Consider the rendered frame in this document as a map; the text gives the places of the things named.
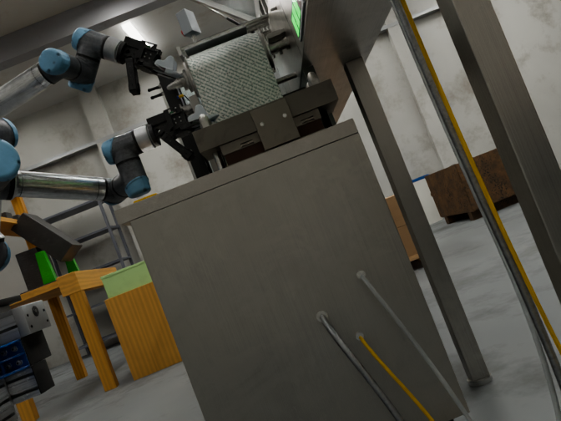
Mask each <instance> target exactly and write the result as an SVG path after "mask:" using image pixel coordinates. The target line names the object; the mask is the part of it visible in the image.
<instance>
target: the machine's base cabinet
mask: <svg viewBox="0 0 561 421"><path fill-rule="evenodd" d="M130 224H131V226H132V228H133V231H134V234H135V237H136V240H137V242H138V244H139V248H140V250H141V252H142V255H143V258H144V261H145V264H146V266H147V268H148V271H149V274H150V276H151V279H152V282H153V283H154V288H155V290H156V292H157V295H158V297H159V301H160V303H161V306H162V308H163V310H164V314H165V316H166V319H167V321H168V324H169V327H170V330H171V332H172V334H173V337H174V340H175V343H176V345H177V348H178V350H179V354H180V356H181V358H182V361H183V364H184V367H185V370H186V372H187V374H188V376H189V379H190V382H191V385H192V388H193V389H194V392H195V396H196V398H197V401H198V403H199V406H200V409H201V412H202V414H203V416H204V419H205V421H396V420H395V419H394V417H393V416H392V414H391V413H390V412H389V410H388V409H387V407H386V406H385V404H384V403H383V402H382V401H381V400H380V398H379V397H378V396H377V394H376V393H375V392H374V390H373V389H372V388H371V386H370V385H369V384H368V382H367V381H366V380H365V379H364V377H362V375H361V374H360V373H359V371H358V370H357V369H356V367H355V366H354V365H353V364H352V362H351V361H350V360H349V358H348V357H347V356H346V354H345V353H344V352H343V351H342V350H341V349H340V347H339V346H338V345H337V343H336V342H335V341H334V339H333V338H332V336H331V335H330V333H329V332H328V331H327V330H326V328H325V327H324V326H323V324H322V322H319V321H318V320H317V319H316V313H317V312H318V311H320V310H324V311H325V312H326V313H327V319H328V321H329V322H330V324H331V325H332V326H333V327H334V329H335V330H336V332H337V333H338V334H339V336H340V337H341V339H342V340H343V341H344V343H345V344H346V345H347V346H348V347H349V348H350V349H351V351H352V352H353V353H354V355H355V356H356V357H357V359H358V360H359V361H360V362H361V364H362V365H363V366H364V368H365V369H366V370H367V371H368V372H369V373H370V374H371V376H372V377H373V378H374V380H375V381H376V382H377V384H378V385H379V386H380V388H381V389H382V391H383V392H384V393H385V394H386V396H388V398H389V399H390V400H391V402H392V403H393V405H394V406H395V408H396V409H397V411H398V412H399V413H400V415H401V416H402V417H403V418H404V420H405V421H430V420H429V419H428V418H427V416H426V415H425V414H424V413H423V411H422V410H421V409H420V408H419V407H418V406H417V405H416V404H415V403H414V402H413V400H412V399H411V398H410V397H409V396H408V395H407V393H406V392H405V391H404V390H403V389H402V388H401V386H400V385H399V384H398V383H397V382H396V381H395V380H394V379H393V378H392V376H391V375H390V374H389V373H388V372H387V371H386V370H385V369H384V368H383V366H382V365H381V364H380V363H379V362H378V361H377V360H376V359H375V358H374V357H373V356H372V355H371V353H370V352H369V351H368V350H367V348H366V347H365V346H364V345H363V343H362V342H361V340H357V339H356V337H355V333H356V332H358V331H360V332H362V333H363V335H364V338H363V339H364V340H365V341H366V343H367V344H368V345H369V346H370V348H371V349H372V350H373V351H374V353H375V354H376V355H377V356H378V357H379V358H380V359H381V360H382V361H383V362H384V363H385V364H386V365H387V367H388V368H389V369H390V370H391V371H392V372H393V373H394V374H395V375H396V377H397V378H398V379H399V380H400V381H401V382H402V383H403V384H404V385H405V387H406V388H407V389H408V390H409V391H410V392H411V393H412V395H413V396H414V397H415V398H416V399H417V401H418V402H419V403H420V404H421V405H422V406H423V407H424V408H425V409H426V410H427V412H428V413H429V414H430V415H431V416H432V418H433V419H434V420H435V421H454V420H453V419H454V418H457V417H460V416H463V414H462V411H461V410H460V409H459V407H458V406H457V405H456V403H455V402H454V400H453V399H452V397H451V395H450V394H449V393H448V391H447V390H446V389H445V387H444V386H443V385H442V383H441V381H440V380H439V379H438V377H437V375H436V374H435V373H434V372H433V371H432V369H431V368H430V366H429V365H428V364H427V362H426V361H425V359H424V358H423V357H422V355H421V354H420V353H419V352H418V350H417V349H416V348H415V347H414V345H413V344H412V342H411V341H410V340H409V338H408V337H407V336H406V334H405V333H404V332H403V330H402V329H401V328H400V327H399V326H398V325H397V323H396V322H395V321H394V319H393V318H392V317H391V315H390V314H389V313H388V312H387V310H386V309H385V307H384V306H383V305H382V304H381V303H380V302H379V301H378V299H377V298H376V297H375V295H374V294H373V293H372V292H371V290H370V289H369V288H368V286H367V285H366V284H365V282H364V281H363V280H360V279H358V278H357V277H356V273H357V272H358V271H360V270H361V271H364V272H365V273H366V279H367V280H368V281H369V282H370V283H371V284H372V286H373V287H374V288H375V289H376V291H377V292H378V293H379V294H380V296H381V297H382V298H383V300H384V301H385V302H386V304H387V305H388V306H389V307H390V308H391V309H392V311H393V312H394V313H395V314H396V316H397V317H398V318H399V320H400V321H401V322H402V324H403V325H404V326H405V328H406V329H407V330H408V331H409V332H410V333H411V335H412V336H413V337H414V339H415V340H416V341H417V343H418V344H419V345H420V347H421V348H422V350H423V351H424V352H425V353H426V355H427V356H428V357H429V358H430V360H431V361H432V363H433V364H434V365H435V367H436V368H437V370H438V371H439V373H440V374H441V375H442V376H443V378H444V379H445V380H446V382H447V384H448V385H449V386H450V388H451V389H452V391H453V392H454V393H455V394H456V396H457V398H458V399H459V401H460V402H461V404H462V405H463V407H464V408H465V409H466V411H467V413H470V410H469V408H468V405H467V402H466V400H465V398H464V396H463V393H462V390H461V388H460V385H459V383H458V380H457V377H456V375H455V372H454V370H453V368H452V364H451V362H450V360H449V357H448V355H447V352H446V349H445V347H444V345H443V343H442V339H441V337H440V335H439V332H438V330H437V327H436V324H435V322H434V320H433V318H432V314H431V312H430V310H429V307H428V305H427V302H426V299H425V297H424V295H423V293H422V289H421V287H420V285H419V282H418V280H417V277H416V274H415V272H414V270H413V268H412V264H411V262H410V260H409V257H408V255H407V252H406V249H405V247H404V245H403V243H402V239H401V237H400V235H399V232H398V230H397V227H396V224H395V222H394V220H393V218H392V214H391V212H390V210H389V207H388V205H387V202H386V199H385V197H384V195H383V193H382V189H381V187H380V185H379V182H378V180H377V177H376V174H375V172H374V169H373V168H372V165H371V161H370V160H369V157H368V155H367V152H366V149H365V147H364V144H363V143H362V140H361V136H360V135H359V133H356V134H353V135H350V136H347V137H346V138H343V139H339V140H338V141H335V142H332V143H330V144H328V145H324V146H322V147H320V148H318V149H315V150H312V151H309V152H307V153H304V154H303V155H298V156H296V157H294V158H292V159H289V160H286V161H283V162H281V163H279V164H277V165H273V166H271V167H269V168H266V169H263V170H260V171H258V172H255V173H254V174H251V175H247V176H245V177H243V178H240V179H238V180H234V181H232V182H230V183H228V184H225V185H222V186H220V187H217V188H214V189H213V190H209V191H206V192H205V193H202V194H199V195H196V196H194V197H191V198H189V199H187V200H183V201H181V202H179V203H176V204H174V205H171V206H168V207H165V208H164V209H161V210H157V211H156V212H153V213H150V214H148V215H146V216H142V217H140V218H138V219H136V220H133V221H131V222H130Z"/></svg>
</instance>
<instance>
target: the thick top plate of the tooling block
mask: <svg viewBox="0 0 561 421"><path fill-rule="evenodd" d="M282 99H286V102H287V104H288V106H289V109H290V112H291V115H292V117H293V118H294V117H296V116H298V115H301V114H304V113H306V112H309V111H311V110H313V109H317V108H318V109H319V112H321V111H322V110H325V109H326V110H327V113H328V114H330V113H333V112H334V109H335V107H336V104H337V101H338V96H337V94H336V91H335V88H334V86H333V83H332V81H331V79H328V80H325V81H323V82H320V83H318V84H315V85H312V86H310V87H308V88H305V89H302V90H300V91H297V92H294V93H293V94H289V95H286V96H285V97H282V98H279V99H276V100H274V101H271V102H269V103H267V104H263V105H261V106H259V107H256V108H254V109H251V110H248V111H245V112H244V113H241V114H237V115H236V116H233V117H230V118H228V119H225V120H222V121H220V122H218V123H215V124H212V125H210V126H207V127H205V128H203V129H199V130H196V131H195V132H192V134H193V136H194V138H195V143H196V144H197V147H198V149H199V152H200V153H201V154H202V155H203V156H204V157H205V158H206V159H207V160H212V159H214V157H213V155H212V154H213V153H215V152H218V151H219V152H220V154H221V155H223V154H222V152H221V149H220V146H221V145H225V144H227V143H229V142H231V141H234V140H237V139H240V138H242V137H245V136H247V135H249V134H253V133H255V132H257V129H256V127H255V123H254V121H253V119H252V117H251V114H250V112H251V111H253V110H256V109H259V108H262V107H264V106H266V105H268V104H273V103H274V102H277V101H279V100H282Z"/></svg>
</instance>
